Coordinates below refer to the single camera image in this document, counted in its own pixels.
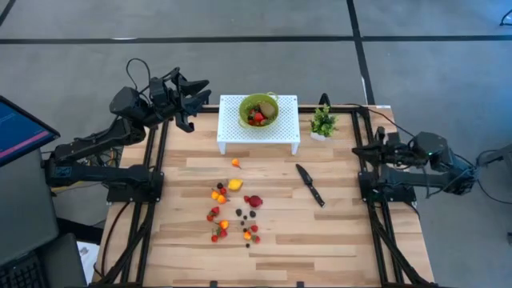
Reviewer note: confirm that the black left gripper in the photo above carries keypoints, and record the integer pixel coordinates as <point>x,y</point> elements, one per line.
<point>172,110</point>

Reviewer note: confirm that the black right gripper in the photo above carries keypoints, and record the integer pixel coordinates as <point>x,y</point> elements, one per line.
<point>396,154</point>

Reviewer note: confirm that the green colander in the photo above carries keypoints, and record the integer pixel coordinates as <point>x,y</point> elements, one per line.
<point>245,105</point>

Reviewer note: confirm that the green plant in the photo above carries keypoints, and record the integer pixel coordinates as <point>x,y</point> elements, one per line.
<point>323,122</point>

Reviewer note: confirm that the brown kiwi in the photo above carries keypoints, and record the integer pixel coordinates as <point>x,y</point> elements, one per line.
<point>267,109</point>

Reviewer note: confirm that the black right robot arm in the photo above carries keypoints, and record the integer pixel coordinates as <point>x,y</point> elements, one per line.
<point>430,144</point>

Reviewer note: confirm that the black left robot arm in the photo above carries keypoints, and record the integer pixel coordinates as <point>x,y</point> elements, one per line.
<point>100,138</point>

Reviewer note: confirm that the black kitchen knife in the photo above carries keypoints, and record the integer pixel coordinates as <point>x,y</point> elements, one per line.
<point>310,184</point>

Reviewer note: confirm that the small orange peach with stem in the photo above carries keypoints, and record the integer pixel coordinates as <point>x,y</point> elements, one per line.
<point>236,162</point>

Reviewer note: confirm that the white perforated riser shelf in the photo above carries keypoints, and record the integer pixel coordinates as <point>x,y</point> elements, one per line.
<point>280,132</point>

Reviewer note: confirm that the yellow lemon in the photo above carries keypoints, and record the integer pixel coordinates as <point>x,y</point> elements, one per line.
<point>235,184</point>

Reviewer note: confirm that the small yellow-orange apricot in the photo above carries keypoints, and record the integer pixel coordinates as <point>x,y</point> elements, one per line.
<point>215,195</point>

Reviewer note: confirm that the small orange apricot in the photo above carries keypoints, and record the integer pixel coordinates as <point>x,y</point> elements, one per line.
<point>221,198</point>

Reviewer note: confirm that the dark red apple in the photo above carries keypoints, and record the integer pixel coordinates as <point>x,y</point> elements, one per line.
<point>255,201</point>

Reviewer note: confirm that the yellow-red peach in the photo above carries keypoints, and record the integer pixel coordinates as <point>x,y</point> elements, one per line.
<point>224,224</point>
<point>247,235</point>

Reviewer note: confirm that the red cherry tomato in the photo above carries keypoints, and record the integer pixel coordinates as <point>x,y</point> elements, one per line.
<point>214,238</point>

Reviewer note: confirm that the operator computer monitor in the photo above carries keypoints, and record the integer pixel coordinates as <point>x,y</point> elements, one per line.
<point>20,128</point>

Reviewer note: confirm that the white paper sheet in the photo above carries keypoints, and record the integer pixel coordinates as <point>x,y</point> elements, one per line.
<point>88,256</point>

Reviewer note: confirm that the black keyboard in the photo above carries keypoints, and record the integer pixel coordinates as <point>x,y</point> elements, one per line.
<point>20,274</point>

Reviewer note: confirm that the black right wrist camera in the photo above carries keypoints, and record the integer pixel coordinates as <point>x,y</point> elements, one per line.
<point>390,138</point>

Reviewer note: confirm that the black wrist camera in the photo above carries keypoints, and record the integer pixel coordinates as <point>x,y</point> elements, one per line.
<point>390,138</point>
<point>162,91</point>

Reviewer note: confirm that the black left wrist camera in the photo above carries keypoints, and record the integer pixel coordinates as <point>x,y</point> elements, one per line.
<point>162,91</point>

